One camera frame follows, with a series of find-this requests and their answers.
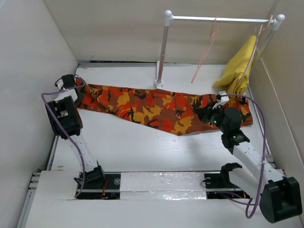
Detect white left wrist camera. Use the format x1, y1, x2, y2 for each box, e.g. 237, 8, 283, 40
55, 78, 64, 90

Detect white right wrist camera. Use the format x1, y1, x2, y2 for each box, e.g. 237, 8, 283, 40
212, 91, 229, 110

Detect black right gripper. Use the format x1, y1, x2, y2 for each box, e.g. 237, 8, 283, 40
193, 101, 228, 134

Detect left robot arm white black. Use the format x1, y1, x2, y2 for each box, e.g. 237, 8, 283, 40
41, 74, 106, 188

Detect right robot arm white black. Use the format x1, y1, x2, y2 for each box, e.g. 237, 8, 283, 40
194, 102, 303, 223

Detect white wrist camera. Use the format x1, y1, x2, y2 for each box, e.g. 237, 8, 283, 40
212, 91, 229, 110
55, 78, 64, 90

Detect yellow garment on hanger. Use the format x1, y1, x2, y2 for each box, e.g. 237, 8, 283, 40
213, 36, 256, 95

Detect white clothes rack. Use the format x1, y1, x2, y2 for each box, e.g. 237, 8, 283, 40
154, 10, 285, 89

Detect beige hanger holding garment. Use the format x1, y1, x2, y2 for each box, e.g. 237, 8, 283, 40
238, 14, 273, 82

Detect orange camouflage trousers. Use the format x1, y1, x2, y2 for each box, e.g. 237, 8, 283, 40
76, 77, 254, 136

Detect pink wire hanger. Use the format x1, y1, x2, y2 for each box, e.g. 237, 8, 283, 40
191, 17, 220, 83

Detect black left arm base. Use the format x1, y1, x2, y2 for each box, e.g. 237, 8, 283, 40
76, 172, 121, 200

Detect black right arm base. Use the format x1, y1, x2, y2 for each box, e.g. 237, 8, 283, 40
200, 162, 250, 199

